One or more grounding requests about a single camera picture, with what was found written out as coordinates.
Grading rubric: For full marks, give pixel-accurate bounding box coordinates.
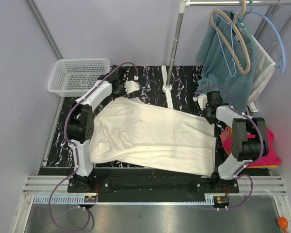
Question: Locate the cream white t shirt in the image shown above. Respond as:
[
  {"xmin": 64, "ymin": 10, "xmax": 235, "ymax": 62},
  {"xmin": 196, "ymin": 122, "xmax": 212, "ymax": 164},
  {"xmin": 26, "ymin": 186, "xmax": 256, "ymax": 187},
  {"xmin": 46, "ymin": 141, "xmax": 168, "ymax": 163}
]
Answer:
[{"xmin": 90, "ymin": 97, "xmax": 216, "ymax": 176}]

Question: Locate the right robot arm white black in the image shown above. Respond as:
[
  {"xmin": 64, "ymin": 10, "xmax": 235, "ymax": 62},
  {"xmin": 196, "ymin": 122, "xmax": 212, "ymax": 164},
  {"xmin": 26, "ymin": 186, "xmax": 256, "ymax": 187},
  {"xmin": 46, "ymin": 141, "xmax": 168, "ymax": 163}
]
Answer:
[{"xmin": 197, "ymin": 91, "xmax": 269, "ymax": 193}]

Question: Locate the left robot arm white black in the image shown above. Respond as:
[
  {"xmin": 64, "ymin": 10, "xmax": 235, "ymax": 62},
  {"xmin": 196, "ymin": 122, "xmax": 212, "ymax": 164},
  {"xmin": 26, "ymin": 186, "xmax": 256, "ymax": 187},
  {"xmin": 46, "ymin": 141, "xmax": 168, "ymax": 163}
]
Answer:
[{"xmin": 64, "ymin": 66, "xmax": 126, "ymax": 192}]

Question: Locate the black marble pattern mat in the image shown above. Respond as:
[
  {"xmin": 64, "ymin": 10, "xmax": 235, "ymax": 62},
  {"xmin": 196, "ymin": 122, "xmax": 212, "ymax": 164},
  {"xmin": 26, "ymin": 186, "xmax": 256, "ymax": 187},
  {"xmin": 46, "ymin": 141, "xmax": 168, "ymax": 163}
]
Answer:
[{"xmin": 48, "ymin": 65, "xmax": 253, "ymax": 168}]

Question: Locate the white perforated plastic basket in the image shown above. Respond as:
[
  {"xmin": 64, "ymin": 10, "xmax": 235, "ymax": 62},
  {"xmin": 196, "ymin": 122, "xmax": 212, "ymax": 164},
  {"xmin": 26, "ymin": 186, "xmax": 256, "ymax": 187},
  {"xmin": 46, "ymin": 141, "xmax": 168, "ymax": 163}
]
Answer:
[{"xmin": 47, "ymin": 58, "xmax": 110, "ymax": 98}]

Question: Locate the beige clothes hanger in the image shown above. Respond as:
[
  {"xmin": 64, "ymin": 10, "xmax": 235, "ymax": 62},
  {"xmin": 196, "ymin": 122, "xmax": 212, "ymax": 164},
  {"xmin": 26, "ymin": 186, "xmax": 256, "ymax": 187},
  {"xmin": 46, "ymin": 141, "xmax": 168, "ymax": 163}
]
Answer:
[{"xmin": 210, "ymin": 0, "xmax": 251, "ymax": 75}]

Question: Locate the teal t shirt hanging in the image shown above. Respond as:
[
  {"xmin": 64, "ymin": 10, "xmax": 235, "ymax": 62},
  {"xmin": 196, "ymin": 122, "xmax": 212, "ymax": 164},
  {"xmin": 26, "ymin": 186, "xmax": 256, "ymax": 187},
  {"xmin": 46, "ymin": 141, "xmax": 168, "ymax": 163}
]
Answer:
[{"xmin": 197, "ymin": 10, "xmax": 257, "ymax": 112}]

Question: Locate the white grey towel hanging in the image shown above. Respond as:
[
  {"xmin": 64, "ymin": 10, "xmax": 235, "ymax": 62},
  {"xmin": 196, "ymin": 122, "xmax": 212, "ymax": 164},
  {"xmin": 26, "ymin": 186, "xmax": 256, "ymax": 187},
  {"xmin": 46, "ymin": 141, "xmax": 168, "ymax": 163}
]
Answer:
[{"xmin": 248, "ymin": 37, "xmax": 275, "ymax": 104}]

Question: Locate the pink red t shirt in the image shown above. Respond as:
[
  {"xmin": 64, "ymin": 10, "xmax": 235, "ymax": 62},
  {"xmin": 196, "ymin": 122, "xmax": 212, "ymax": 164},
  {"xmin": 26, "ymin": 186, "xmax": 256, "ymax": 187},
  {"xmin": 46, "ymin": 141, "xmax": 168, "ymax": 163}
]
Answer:
[{"xmin": 220, "ymin": 126, "xmax": 282, "ymax": 166}]

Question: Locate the yellow object under shirt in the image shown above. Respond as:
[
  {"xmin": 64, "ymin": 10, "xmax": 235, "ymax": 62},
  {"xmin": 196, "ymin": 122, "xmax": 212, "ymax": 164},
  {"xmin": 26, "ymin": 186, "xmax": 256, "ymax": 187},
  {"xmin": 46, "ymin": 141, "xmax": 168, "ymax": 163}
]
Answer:
[{"xmin": 241, "ymin": 165, "xmax": 278, "ymax": 169}]

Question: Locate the light blue thick hanger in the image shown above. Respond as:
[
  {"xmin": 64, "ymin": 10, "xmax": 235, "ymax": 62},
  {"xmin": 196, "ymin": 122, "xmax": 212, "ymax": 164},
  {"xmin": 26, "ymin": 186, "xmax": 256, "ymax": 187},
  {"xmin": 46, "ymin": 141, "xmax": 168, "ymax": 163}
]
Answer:
[{"xmin": 251, "ymin": 10, "xmax": 287, "ymax": 74}]

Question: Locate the green clothes hanger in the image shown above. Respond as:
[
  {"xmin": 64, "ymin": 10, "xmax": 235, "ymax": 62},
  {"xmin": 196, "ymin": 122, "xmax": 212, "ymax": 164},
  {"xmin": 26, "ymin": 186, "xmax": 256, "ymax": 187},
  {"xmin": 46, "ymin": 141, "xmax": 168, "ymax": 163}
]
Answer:
[{"xmin": 237, "ymin": 0, "xmax": 254, "ymax": 41}]

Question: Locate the metal clothes rack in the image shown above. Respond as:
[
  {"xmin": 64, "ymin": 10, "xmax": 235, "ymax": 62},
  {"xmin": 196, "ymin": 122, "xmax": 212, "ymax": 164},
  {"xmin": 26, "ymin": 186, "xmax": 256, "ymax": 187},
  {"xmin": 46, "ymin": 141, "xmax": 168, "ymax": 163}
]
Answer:
[{"xmin": 162, "ymin": 0, "xmax": 291, "ymax": 109}]

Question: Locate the orange ball object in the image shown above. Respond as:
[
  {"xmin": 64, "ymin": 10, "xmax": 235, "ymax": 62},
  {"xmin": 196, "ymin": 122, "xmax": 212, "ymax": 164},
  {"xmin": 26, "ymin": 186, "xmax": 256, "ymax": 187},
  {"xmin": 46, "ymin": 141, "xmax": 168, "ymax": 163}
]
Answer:
[{"xmin": 277, "ymin": 216, "xmax": 289, "ymax": 233}]

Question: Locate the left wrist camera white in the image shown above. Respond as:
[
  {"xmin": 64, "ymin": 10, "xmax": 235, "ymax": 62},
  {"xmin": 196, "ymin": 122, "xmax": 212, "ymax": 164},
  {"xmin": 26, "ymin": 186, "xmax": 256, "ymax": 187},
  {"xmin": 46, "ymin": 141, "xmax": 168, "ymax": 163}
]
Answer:
[{"xmin": 124, "ymin": 76, "xmax": 140, "ymax": 94}]

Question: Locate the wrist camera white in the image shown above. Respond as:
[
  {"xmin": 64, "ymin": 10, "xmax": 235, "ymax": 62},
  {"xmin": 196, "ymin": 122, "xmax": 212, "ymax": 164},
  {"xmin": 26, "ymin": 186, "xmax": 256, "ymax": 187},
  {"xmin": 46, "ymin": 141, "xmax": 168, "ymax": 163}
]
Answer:
[
  {"xmin": 124, "ymin": 76, "xmax": 140, "ymax": 94},
  {"xmin": 193, "ymin": 94, "xmax": 208, "ymax": 110}
]

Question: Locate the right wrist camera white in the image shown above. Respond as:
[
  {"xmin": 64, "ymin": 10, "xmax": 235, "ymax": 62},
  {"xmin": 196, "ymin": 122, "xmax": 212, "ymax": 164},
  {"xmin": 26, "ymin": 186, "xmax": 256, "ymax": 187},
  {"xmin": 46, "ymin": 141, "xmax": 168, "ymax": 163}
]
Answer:
[{"xmin": 193, "ymin": 94, "xmax": 208, "ymax": 110}]

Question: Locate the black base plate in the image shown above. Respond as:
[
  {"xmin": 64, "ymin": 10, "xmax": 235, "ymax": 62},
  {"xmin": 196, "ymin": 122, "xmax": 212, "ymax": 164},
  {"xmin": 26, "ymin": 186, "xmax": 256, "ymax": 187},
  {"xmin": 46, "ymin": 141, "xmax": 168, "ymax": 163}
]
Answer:
[{"xmin": 67, "ymin": 167, "xmax": 239, "ymax": 194}]

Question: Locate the thin blue wire hanger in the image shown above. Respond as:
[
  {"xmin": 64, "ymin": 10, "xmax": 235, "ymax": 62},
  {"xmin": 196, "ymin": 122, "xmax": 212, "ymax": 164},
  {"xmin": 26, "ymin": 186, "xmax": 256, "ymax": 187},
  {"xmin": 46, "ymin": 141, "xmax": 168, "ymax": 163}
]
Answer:
[{"xmin": 213, "ymin": 12, "xmax": 245, "ymax": 77}]

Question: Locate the aluminium frame rail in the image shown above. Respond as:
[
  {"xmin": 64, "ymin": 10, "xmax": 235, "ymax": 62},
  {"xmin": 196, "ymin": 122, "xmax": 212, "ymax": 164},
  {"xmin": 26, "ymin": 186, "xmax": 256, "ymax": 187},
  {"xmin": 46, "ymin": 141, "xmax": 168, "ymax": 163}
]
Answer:
[{"xmin": 23, "ymin": 176, "xmax": 66, "ymax": 194}]

